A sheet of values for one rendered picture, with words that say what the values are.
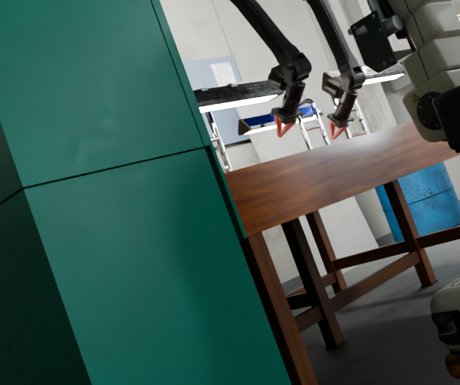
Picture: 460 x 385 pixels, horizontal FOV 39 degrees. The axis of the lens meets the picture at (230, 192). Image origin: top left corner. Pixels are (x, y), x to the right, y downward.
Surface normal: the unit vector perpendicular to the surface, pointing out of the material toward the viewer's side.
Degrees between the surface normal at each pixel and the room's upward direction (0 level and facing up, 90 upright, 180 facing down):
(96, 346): 90
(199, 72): 90
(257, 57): 90
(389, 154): 90
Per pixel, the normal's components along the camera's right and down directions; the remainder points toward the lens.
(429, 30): -0.73, 0.23
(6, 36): 0.64, -0.28
